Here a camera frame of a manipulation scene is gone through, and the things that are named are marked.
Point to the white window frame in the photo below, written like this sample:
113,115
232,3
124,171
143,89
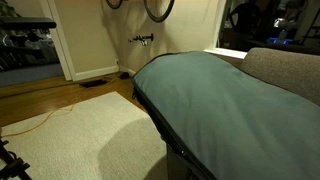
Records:
226,52

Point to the black flat shelf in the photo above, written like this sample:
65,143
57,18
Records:
26,22

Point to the black wall bike hook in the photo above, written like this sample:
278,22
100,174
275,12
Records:
146,36

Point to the grey fabric sofa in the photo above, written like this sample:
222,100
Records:
283,70

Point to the black tripod stand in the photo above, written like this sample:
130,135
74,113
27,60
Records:
13,166

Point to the large black bicycle wheel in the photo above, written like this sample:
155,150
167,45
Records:
159,20

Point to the black power strip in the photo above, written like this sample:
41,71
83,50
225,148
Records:
93,83

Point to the cream carpet rug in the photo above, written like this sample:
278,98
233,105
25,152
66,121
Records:
83,140

